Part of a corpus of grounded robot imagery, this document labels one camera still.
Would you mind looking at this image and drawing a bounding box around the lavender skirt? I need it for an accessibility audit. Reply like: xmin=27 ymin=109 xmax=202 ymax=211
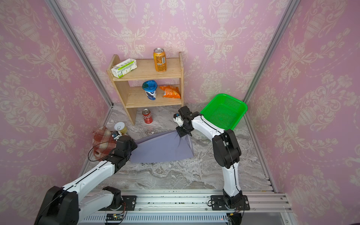
xmin=130 ymin=131 xmax=194 ymax=163

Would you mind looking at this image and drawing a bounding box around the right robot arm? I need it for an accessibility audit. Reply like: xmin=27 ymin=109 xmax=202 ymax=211
xmin=173 ymin=106 xmax=249 ymax=211

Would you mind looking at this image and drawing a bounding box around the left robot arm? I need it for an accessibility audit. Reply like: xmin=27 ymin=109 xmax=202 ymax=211
xmin=34 ymin=136 xmax=137 ymax=225

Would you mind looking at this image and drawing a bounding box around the red plaid skirt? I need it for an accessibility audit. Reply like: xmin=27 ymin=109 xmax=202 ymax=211
xmin=92 ymin=126 xmax=116 ymax=160

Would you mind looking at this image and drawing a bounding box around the yellow white can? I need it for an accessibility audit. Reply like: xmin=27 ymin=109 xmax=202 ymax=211
xmin=114 ymin=122 xmax=128 ymax=135

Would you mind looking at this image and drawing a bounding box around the orange snack bag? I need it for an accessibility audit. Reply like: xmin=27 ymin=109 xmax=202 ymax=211
xmin=159 ymin=85 xmax=181 ymax=99

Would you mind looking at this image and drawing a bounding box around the red cola can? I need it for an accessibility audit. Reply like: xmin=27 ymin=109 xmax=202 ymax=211
xmin=142 ymin=108 xmax=153 ymax=124

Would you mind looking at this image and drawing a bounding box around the green plastic perforated basket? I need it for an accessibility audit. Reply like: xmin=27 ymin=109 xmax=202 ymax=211
xmin=201 ymin=94 xmax=248 ymax=130

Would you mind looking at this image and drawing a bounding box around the small black circuit board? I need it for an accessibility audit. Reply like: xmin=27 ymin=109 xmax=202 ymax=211
xmin=105 ymin=213 xmax=125 ymax=222

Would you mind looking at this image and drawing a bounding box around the wooden two-tier shelf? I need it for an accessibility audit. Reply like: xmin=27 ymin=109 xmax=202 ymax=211
xmin=106 ymin=52 xmax=184 ymax=125

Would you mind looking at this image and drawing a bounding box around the orange drink can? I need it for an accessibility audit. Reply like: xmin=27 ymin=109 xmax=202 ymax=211
xmin=153 ymin=48 xmax=167 ymax=73

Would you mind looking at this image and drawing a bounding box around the white green tissue box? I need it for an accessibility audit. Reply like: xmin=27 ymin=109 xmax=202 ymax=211
xmin=111 ymin=59 xmax=137 ymax=78

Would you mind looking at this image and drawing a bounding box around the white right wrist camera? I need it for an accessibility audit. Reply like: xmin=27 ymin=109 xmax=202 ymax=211
xmin=173 ymin=113 xmax=184 ymax=127

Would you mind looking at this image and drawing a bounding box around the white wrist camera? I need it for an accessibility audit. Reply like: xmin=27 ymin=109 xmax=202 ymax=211
xmin=173 ymin=113 xmax=184 ymax=127
xmin=111 ymin=131 xmax=122 ymax=140

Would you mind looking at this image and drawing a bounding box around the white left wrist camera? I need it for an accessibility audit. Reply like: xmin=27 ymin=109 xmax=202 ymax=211
xmin=111 ymin=131 xmax=122 ymax=140

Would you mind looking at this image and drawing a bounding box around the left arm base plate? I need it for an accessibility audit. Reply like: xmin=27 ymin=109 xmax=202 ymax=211
xmin=106 ymin=196 xmax=137 ymax=211

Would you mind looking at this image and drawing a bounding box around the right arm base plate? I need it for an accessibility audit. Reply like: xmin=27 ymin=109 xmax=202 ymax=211
xmin=209 ymin=195 xmax=250 ymax=211

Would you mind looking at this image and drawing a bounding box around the aluminium mounting rail frame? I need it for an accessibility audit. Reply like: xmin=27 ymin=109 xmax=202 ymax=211
xmin=81 ymin=189 xmax=297 ymax=225

